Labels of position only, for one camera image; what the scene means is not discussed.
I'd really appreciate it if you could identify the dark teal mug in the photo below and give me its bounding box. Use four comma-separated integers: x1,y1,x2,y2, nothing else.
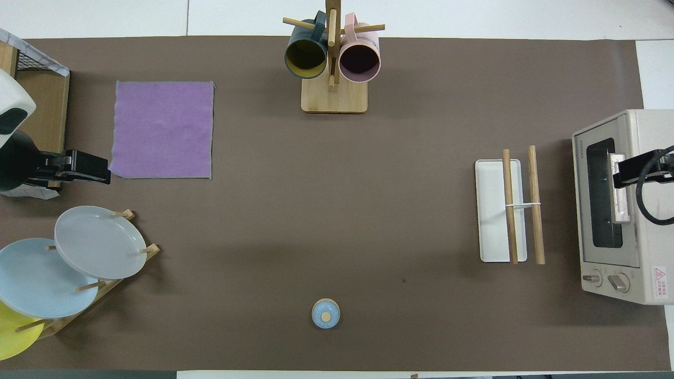
284,11,330,80

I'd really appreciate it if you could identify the wooden shelf with wire sides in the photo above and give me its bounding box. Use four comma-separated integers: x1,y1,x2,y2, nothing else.
0,41,71,190

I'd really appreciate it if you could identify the purple and grey towel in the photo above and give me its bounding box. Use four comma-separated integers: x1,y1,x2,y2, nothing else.
109,80,215,180

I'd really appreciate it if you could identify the blue call bell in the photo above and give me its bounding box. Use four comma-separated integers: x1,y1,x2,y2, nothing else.
311,298,341,330

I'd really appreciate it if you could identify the wooden mug tree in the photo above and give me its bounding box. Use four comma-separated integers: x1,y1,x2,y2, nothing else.
282,0,386,114

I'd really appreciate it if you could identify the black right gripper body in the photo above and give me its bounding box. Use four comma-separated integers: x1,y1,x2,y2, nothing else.
613,150,674,188

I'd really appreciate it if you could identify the wooden plate rack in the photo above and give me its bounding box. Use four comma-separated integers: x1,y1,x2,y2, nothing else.
15,210,161,340

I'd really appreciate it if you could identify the grey plate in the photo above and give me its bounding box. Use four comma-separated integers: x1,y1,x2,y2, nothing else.
54,205,148,280

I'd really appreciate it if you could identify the white wooden-bar towel rack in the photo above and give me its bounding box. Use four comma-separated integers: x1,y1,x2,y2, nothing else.
474,145,546,265

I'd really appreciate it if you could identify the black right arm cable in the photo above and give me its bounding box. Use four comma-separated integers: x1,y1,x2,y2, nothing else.
636,146,674,225

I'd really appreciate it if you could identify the pink mug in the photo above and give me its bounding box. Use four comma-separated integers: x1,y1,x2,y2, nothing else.
339,13,381,84

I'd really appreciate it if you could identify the beige toaster oven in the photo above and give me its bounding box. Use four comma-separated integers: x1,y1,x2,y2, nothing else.
572,109,674,306

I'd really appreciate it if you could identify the marble patterned cloth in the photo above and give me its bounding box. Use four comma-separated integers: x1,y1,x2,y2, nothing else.
0,183,60,200
0,27,70,77

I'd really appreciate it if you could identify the brown table mat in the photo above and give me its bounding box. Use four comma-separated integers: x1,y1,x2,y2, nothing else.
0,35,672,372

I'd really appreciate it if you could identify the yellow plate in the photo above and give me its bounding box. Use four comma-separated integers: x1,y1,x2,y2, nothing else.
0,301,45,362

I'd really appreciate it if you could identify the light blue plate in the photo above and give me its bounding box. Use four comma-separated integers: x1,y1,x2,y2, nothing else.
0,238,99,320

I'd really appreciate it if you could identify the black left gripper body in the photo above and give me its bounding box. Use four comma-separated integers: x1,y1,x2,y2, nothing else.
29,150,112,186

